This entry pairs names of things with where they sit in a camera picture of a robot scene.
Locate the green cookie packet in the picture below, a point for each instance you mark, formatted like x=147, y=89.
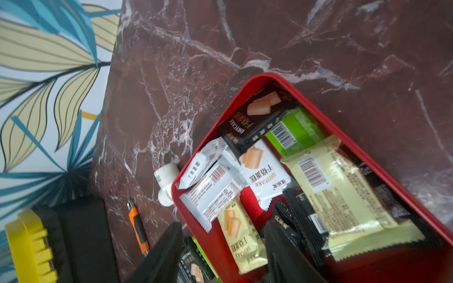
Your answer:
x=298, y=130
x=207, y=262

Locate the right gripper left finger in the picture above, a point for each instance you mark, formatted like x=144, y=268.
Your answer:
x=161, y=265

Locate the black drycake cookie packet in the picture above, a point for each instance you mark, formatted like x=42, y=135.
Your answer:
x=192, y=268

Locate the white plastic pipe elbow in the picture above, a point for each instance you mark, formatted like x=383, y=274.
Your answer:
x=165, y=176

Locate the yellow black toolbox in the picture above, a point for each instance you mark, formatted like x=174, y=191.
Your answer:
x=66, y=243

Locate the red storage box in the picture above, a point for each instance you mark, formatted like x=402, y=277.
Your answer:
x=393, y=265

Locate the cream cookie packet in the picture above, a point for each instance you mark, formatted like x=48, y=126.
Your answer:
x=344, y=201
x=246, y=245

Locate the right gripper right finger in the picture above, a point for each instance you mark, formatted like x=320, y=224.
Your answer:
x=287, y=264

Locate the white drycake cookie packet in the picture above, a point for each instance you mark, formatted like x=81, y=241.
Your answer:
x=264, y=173

